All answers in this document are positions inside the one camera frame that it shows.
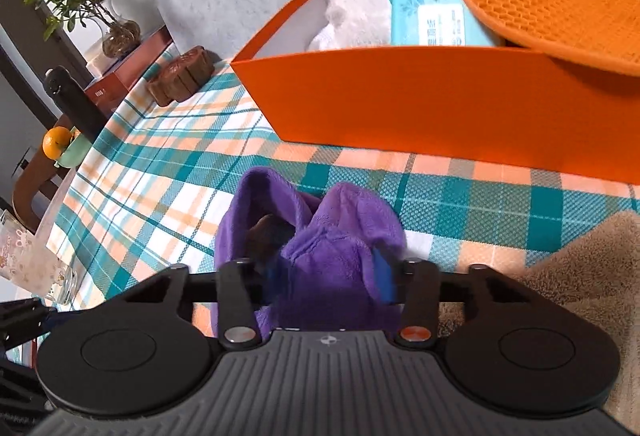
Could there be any red-brown box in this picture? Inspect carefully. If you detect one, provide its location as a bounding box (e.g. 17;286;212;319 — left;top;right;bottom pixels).
84;25;175;117

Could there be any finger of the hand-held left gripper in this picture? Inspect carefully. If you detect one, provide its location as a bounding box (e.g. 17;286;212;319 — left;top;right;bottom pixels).
0;299;60;351

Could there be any light blue wet wipes packet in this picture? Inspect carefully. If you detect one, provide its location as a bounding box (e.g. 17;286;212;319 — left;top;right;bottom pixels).
380;0;511;48

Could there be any brown wooden chair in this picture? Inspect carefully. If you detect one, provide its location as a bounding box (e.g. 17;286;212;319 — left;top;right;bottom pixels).
12;113;76;232

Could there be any light green bowl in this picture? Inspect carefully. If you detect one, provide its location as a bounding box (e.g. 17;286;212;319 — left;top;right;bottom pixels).
54;129;93;167

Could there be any brown carved round block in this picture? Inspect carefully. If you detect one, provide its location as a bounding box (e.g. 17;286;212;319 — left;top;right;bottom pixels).
146;60;195;107
175;45;216;90

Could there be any beige fleece towel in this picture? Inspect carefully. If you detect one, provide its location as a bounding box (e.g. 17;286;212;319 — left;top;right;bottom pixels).
440;211;640;436

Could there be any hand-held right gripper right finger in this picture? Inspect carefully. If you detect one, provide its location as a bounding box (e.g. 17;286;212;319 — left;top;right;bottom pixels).
372;252;546;348

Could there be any purple fleece cloth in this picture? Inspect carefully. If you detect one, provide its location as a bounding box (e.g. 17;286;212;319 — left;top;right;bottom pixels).
214;166;407;342

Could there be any orange cardboard box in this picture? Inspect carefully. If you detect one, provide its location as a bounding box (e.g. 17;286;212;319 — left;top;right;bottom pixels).
230;0;640;184

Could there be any printed glass cup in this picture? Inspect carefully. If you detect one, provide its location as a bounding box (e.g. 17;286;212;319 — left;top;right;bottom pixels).
0;209;57;299

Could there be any plaid tablecloth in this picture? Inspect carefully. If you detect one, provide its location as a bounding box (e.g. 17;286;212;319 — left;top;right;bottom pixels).
10;44;640;367

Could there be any black bottle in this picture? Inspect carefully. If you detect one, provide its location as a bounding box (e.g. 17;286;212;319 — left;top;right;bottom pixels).
44;65;108;139

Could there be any orange fruit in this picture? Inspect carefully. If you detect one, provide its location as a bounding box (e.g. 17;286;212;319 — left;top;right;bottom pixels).
42;126;73;161

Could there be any glass vase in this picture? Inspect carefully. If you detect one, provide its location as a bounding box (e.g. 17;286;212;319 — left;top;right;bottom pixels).
101;14;142;58

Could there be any clear glass cup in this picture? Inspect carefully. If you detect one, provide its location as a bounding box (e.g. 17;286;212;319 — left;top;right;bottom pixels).
47;261;81;306

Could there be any white plush toy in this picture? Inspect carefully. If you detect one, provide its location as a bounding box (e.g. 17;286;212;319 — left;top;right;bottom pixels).
322;0;393;37

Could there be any orange silicone honeycomb mat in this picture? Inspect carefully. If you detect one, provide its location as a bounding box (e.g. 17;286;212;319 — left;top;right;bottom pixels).
452;0;640;77

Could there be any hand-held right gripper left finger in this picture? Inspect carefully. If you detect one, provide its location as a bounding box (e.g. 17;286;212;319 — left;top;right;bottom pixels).
122;259;280;351

